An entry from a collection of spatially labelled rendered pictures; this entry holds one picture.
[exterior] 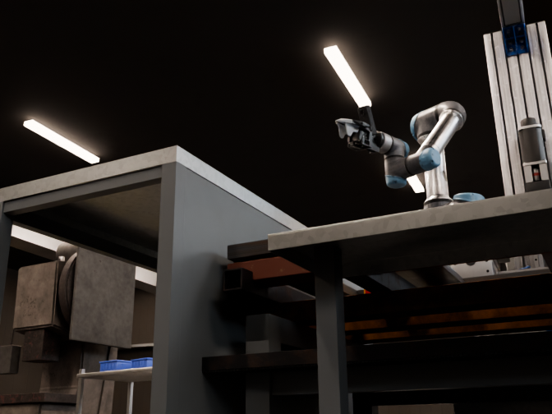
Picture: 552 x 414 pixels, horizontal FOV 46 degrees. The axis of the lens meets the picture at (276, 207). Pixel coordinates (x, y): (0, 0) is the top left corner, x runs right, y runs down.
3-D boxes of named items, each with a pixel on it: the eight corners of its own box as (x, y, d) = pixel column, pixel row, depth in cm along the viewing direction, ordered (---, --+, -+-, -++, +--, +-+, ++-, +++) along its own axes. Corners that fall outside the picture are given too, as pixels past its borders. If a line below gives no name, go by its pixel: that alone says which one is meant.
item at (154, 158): (176, 161, 150) (177, 144, 152) (-7, 204, 176) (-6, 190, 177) (368, 275, 260) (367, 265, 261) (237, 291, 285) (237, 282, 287)
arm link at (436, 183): (449, 227, 245) (435, 98, 263) (416, 236, 256) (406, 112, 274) (467, 233, 253) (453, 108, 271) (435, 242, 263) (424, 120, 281)
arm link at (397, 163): (405, 177, 235) (402, 149, 238) (381, 186, 243) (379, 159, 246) (419, 182, 240) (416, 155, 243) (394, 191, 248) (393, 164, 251)
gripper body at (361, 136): (361, 143, 230) (384, 151, 238) (362, 120, 232) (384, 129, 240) (345, 147, 236) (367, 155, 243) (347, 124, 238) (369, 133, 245)
